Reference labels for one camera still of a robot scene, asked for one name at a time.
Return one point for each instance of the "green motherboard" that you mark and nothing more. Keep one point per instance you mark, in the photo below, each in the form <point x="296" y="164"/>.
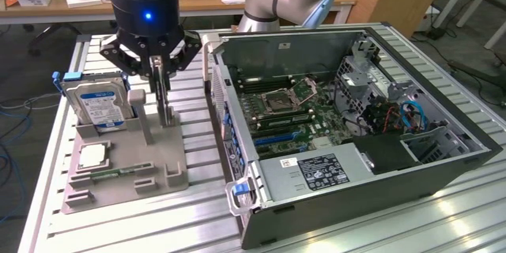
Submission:
<point x="328" y="122"/>

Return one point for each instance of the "black floor stand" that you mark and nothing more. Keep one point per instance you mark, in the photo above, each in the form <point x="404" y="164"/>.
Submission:
<point x="478" y="70"/>

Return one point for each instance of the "CPU socket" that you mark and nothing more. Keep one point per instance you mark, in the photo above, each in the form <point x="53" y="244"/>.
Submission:
<point x="278" y="102"/>

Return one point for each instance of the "black office chair base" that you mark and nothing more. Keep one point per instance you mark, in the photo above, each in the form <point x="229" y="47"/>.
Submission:
<point x="51" y="35"/>

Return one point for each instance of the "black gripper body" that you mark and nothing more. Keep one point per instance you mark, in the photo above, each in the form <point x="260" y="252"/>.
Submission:
<point x="146" y="19"/>

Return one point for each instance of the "open black PC case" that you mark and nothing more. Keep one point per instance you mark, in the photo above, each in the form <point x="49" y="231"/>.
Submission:
<point x="356" y="205"/>

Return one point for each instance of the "hard disk with blue caddy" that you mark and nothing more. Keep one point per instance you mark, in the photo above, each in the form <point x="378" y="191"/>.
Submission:
<point x="99" y="105"/>

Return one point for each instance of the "wooden desk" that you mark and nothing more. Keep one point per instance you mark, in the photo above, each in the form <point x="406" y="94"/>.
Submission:
<point x="206" y="4"/>

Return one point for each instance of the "silver CPU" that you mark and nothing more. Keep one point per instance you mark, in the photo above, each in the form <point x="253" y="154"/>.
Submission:
<point x="93" y="156"/>

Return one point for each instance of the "blue case latch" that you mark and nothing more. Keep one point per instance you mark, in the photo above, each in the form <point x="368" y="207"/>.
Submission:
<point x="240" y="190"/>

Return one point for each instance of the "black RAM stick white label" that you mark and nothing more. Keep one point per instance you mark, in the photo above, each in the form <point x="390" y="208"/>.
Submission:
<point x="285" y="119"/>

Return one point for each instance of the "graphics card with metal bracket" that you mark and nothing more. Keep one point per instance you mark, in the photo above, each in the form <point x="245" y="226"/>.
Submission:
<point x="166" y="108"/>

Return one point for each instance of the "blue expansion slot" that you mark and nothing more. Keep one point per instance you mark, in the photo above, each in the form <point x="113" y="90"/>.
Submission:
<point x="273" y="140"/>

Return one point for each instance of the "green RAM stick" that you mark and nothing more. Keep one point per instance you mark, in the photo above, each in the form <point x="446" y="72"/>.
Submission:
<point x="119" y="172"/>

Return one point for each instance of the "grey power supply unit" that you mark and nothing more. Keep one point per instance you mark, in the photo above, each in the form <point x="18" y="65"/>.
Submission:
<point x="317" y="170"/>

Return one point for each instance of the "metal socket cover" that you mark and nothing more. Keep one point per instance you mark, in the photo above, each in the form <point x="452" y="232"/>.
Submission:
<point x="306" y="88"/>

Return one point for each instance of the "metal disk bay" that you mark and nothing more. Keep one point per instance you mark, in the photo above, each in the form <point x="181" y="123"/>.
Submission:
<point x="356" y="87"/>

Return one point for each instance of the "orange packet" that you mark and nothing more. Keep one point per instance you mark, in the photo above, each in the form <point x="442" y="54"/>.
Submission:
<point x="11" y="1"/>

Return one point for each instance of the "grey printed parts rack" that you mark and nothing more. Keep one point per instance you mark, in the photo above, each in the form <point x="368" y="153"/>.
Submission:
<point x="126" y="188"/>

